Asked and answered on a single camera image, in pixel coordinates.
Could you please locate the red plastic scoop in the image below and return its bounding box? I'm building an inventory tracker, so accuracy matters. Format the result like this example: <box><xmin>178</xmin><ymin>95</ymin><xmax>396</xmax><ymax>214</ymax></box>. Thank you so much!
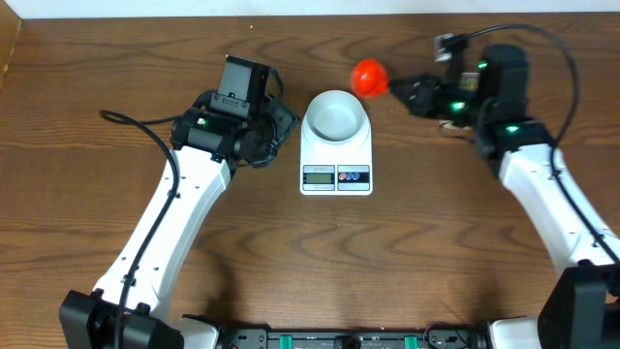
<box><xmin>350</xmin><ymin>59</ymin><xmax>389</xmax><ymax>98</ymax></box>

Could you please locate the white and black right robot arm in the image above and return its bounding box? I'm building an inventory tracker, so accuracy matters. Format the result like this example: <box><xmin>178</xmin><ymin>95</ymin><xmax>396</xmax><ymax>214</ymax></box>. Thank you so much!
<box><xmin>388</xmin><ymin>45</ymin><xmax>619</xmax><ymax>348</ymax></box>

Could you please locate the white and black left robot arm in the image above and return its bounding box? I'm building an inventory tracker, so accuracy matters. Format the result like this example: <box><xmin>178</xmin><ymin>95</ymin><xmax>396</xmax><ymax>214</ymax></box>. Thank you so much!
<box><xmin>59</xmin><ymin>90</ymin><xmax>299</xmax><ymax>348</ymax></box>

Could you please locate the white digital kitchen scale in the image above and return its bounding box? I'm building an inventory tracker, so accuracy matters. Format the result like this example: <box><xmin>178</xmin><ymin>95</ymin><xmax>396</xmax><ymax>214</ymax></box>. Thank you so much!
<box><xmin>299</xmin><ymin>116</ymin><xmax>373</xmax><ymax>196</ymax></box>

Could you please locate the grey plastic bowl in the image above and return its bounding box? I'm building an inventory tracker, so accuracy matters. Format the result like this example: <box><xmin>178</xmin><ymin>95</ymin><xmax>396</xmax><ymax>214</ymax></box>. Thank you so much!
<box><xmin>304</xmin><ymin>90</ymin><xmax>367</xmax><ymax>143</ymax></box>

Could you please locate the clear plastic container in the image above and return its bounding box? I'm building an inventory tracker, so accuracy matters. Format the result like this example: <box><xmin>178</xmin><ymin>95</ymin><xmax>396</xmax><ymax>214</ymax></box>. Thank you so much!
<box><xmin>437</xmin><ymin>73</ymin><xmax>481</xmax><ymax>130</ymax></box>

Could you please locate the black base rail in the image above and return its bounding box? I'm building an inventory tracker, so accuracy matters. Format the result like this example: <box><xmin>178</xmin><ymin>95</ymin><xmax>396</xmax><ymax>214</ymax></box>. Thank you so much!
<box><xmin>215</xmin><ymin>326</ymin><xmax>492</xmax><ymax>349</ymax></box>

